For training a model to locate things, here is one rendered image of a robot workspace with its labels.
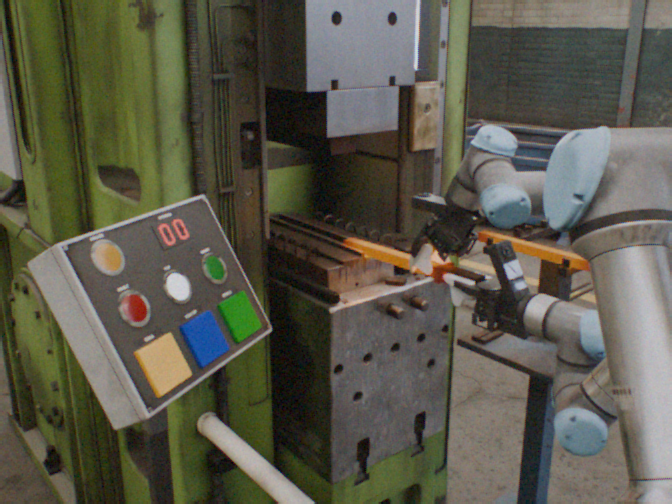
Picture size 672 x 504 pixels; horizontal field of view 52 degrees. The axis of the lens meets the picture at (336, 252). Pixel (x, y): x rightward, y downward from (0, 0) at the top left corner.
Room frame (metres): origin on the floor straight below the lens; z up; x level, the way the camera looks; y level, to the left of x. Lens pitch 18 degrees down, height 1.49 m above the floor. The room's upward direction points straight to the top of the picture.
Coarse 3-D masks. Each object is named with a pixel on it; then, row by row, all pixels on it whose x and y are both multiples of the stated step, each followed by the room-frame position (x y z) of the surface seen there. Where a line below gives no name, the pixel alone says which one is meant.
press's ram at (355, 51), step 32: (288, 0) 1.44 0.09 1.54; (320, 0) 1.42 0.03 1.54; (352, 0) 1.47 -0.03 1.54; (384, 0) 1.52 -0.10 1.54; (416, 0) 1.58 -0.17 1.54; (288, 32) 1.45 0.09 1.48; (320, 32) 1.42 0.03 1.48; (352, 32) 1.47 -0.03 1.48; (384, 32) 1.52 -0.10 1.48; (288, 64) 1.45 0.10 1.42; (320, 64) 1.42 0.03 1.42; (352, 64) 1.47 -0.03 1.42; (384, 64) 1.53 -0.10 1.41
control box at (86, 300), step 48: (96, 240) 0.98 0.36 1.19; (144, 240) 1.05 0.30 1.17; (192, 240) 1.13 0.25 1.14; (48, 288) 0.93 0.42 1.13; (96, 288) 0.93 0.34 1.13; (144, 288) 0.99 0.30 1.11; (192, 288) 1.07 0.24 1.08; (240, 288) 1.15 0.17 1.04; (96, 336) 0.89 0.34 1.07; (144, 336) 0.94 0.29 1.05; (96, 384) 0.90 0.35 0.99; (144, 384) 0.89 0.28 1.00; (192, 384) 0.95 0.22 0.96
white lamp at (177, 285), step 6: (174, 276) 1.05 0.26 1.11; (180, 276) 1.06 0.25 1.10; (168, 282) 1.03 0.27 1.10; (174, 282) 1.04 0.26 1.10; (180, 282) 1.05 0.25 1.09; (186, 282) 1.06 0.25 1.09; (168, 288) 1.02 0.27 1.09; (174, 288) 1.03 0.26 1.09; (180, 288) 1.04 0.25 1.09; (186, 288) 1.05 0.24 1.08; (174, 294) 1.03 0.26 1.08; (180, 294) 1.03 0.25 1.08; (186, 294) 1.04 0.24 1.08
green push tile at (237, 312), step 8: (232, 296) 1.12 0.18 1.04; (240, 296) 1.13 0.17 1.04; (224, 304) 1.09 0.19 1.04; (232, 304) 1.11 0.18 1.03; (240, 304) 1.12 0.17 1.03; (248, 304) 1.14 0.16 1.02; (224, 312) 1.08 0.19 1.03; (232, 312) 1.09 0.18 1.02; (240, 312) 1.11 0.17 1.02; (248, 312) 1.12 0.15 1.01; (224, 320) 1.08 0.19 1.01; (232, 320) 1.08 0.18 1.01; (240, 320) 1.10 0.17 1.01; (248, 320) 1.11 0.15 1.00; (256, 320) 1.13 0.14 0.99; (232, 328) 1.07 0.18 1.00; (240, 328) 1.09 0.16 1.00; (248, 328) 1.10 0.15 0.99; (256, 328) 1.12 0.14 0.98; (232, 336) 1.07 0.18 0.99; (240, 336) 1.08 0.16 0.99; (248, 336) 1.09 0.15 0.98
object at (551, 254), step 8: (480, 232) 1.68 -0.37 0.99; (488, 232) 1.68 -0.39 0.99; (480, 240) 1.67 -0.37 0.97; (496, 240) 1.63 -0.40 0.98; (512, 240) 1.61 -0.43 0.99; (520, 240) 1.61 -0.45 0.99; (520, 248) 1.58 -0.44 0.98; (528, 248) 1.56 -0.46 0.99; (536, 248) 1.55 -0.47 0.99; (544, 248) 1.54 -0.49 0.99; (552, 248) 1.54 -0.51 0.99; (536, 256) 1.54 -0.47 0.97; (544, 256) 1.53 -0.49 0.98; (552, 256) 1.51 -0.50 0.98; (560, 256) 1.50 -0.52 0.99; (568, 256) 1.48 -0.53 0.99; (576, 256) 1.48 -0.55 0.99; (576, 264) 1.47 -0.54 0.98; (584, 264) 1.45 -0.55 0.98
